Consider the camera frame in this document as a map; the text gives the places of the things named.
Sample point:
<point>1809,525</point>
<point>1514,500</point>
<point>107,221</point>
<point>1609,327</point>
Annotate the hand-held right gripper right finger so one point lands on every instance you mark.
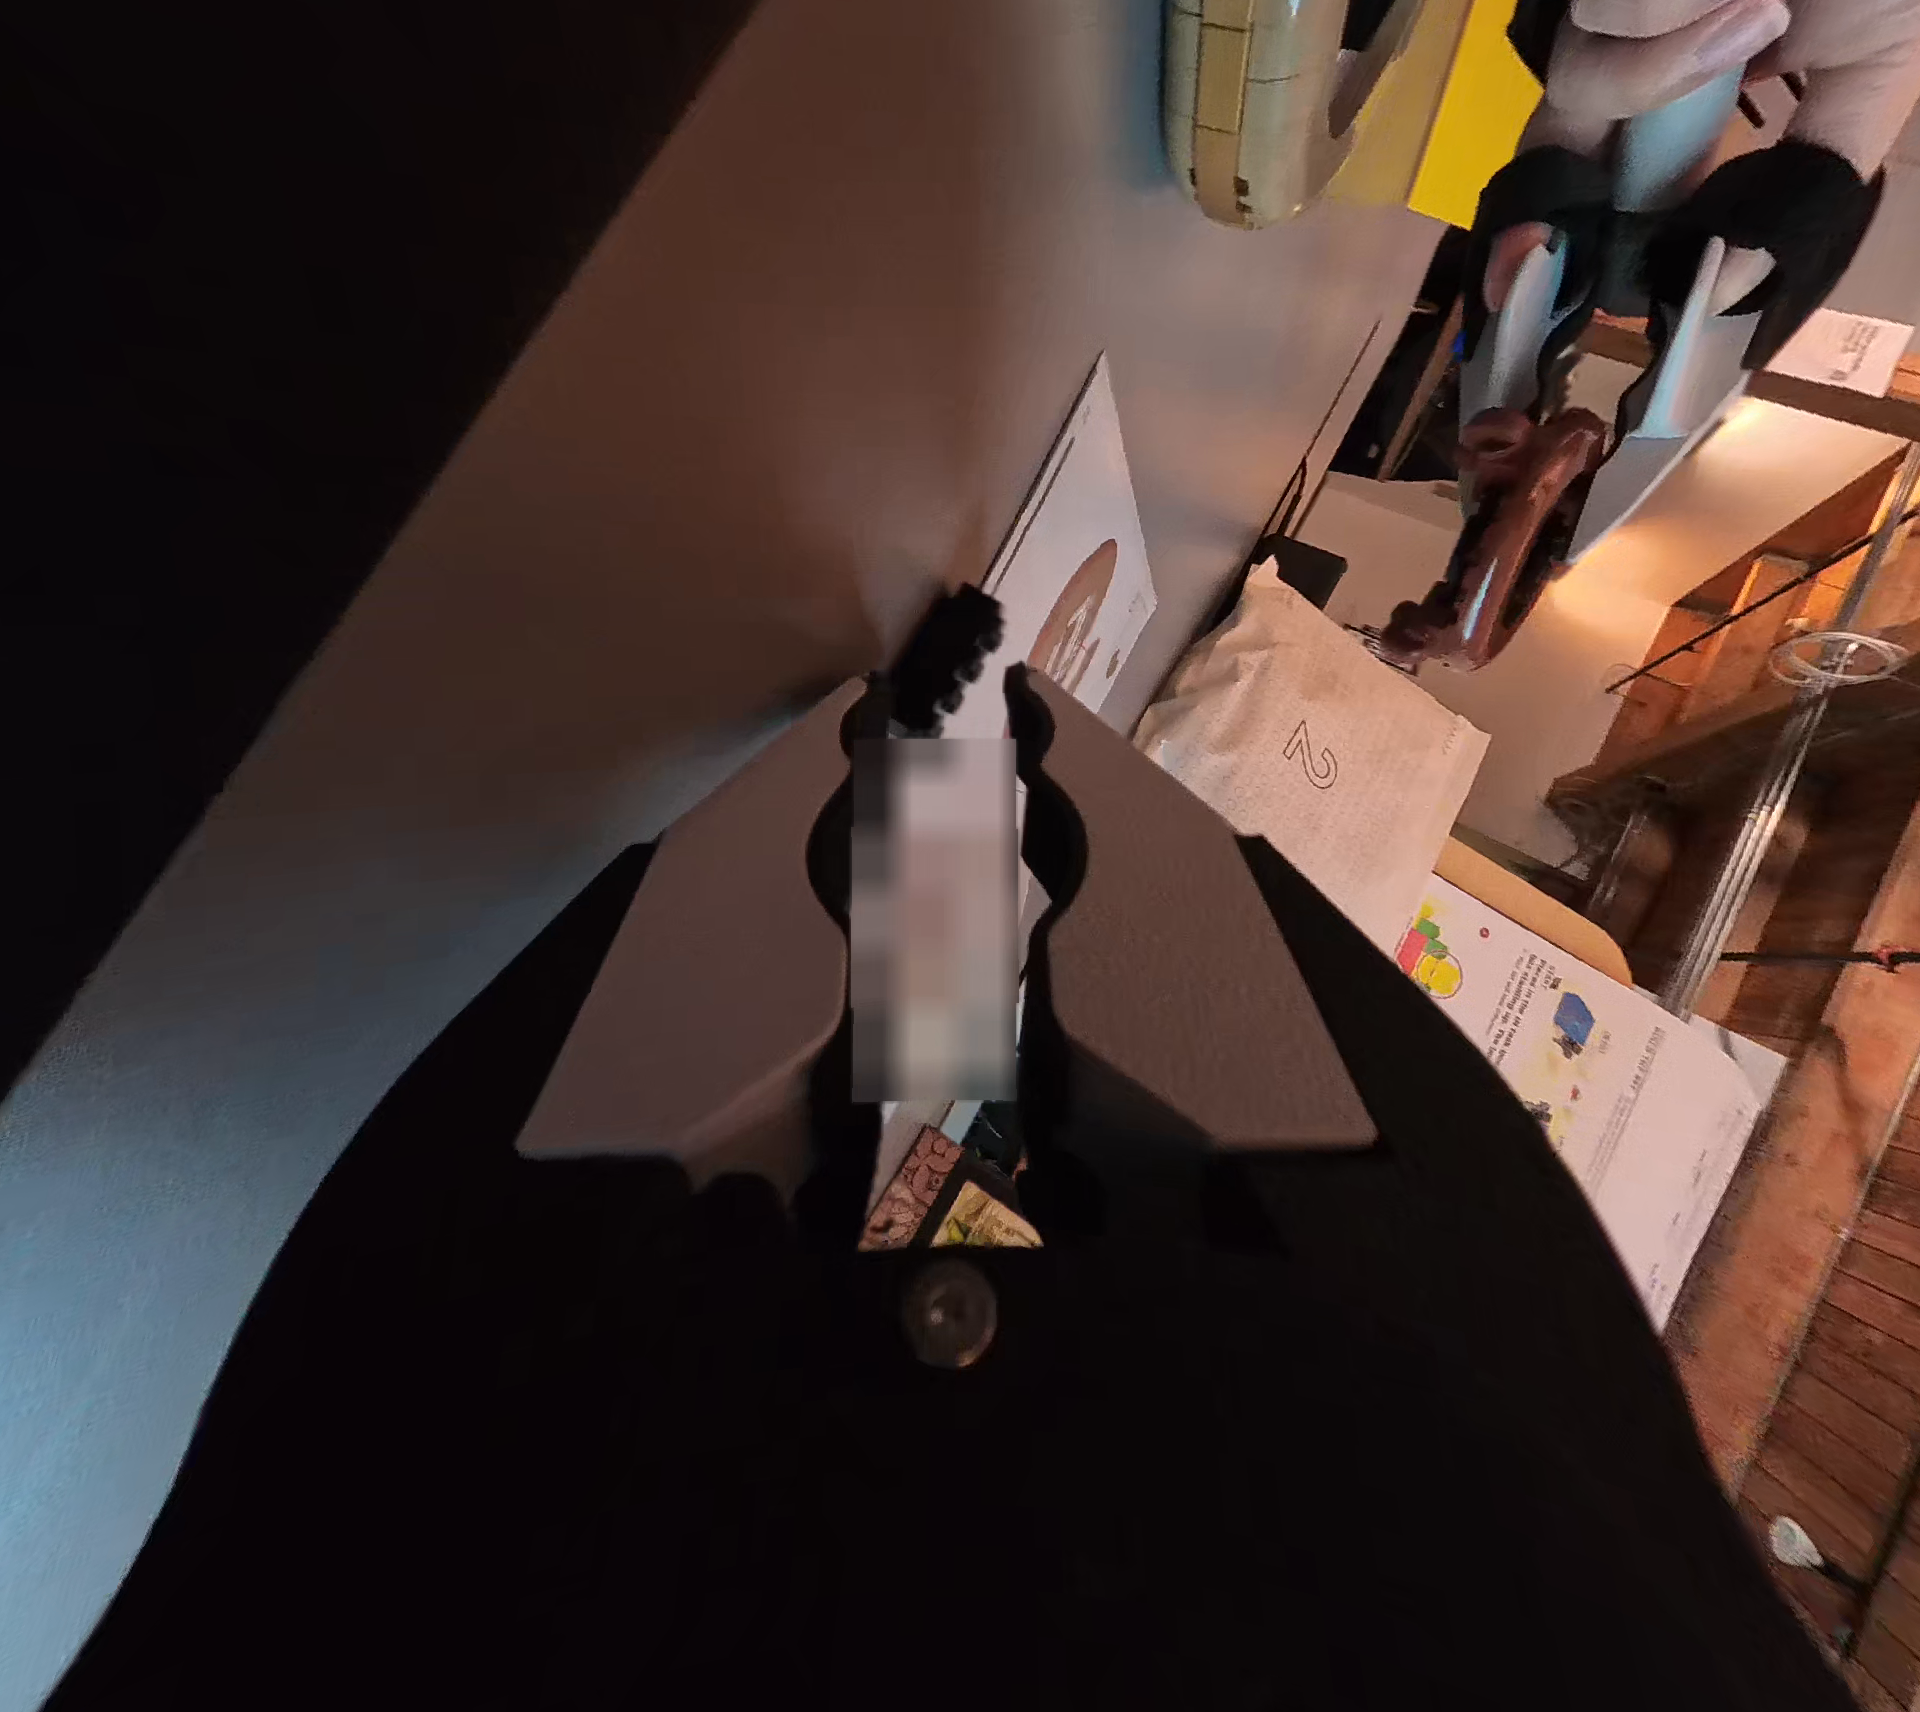
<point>1184,993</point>

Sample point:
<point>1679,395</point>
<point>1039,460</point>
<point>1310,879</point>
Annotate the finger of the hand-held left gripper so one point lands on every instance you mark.
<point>1688,393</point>
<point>1514,347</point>

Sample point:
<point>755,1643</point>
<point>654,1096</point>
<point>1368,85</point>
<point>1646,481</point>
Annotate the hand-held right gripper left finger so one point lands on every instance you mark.
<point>690,993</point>

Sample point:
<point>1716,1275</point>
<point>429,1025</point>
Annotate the brown brick bowl model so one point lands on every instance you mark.
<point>1514,526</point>

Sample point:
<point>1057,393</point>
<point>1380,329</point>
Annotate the white numbered paper bag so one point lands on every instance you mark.
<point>1320,767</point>

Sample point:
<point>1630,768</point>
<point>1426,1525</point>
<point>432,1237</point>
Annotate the black toothed brick piece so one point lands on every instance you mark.
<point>944,663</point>

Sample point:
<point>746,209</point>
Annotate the tan brick bowl model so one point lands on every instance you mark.
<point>1261,16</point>

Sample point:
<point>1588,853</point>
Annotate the grey desk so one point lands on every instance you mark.
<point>674,393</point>

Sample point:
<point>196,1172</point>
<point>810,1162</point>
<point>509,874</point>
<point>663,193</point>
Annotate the person's left hand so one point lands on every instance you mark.
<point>1664,32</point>

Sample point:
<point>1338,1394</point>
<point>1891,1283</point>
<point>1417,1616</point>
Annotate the white paper card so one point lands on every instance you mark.
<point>1830,350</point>

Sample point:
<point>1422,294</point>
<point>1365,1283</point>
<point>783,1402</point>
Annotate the yellow plastic bin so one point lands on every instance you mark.
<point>1500,93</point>

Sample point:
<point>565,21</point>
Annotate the clear acrylic stand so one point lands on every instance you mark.
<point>1830,663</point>

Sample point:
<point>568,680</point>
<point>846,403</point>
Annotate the printed instruction poster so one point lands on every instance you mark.
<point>1590,1096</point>

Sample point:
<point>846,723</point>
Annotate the open instruction booklet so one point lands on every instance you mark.
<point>1089,573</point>

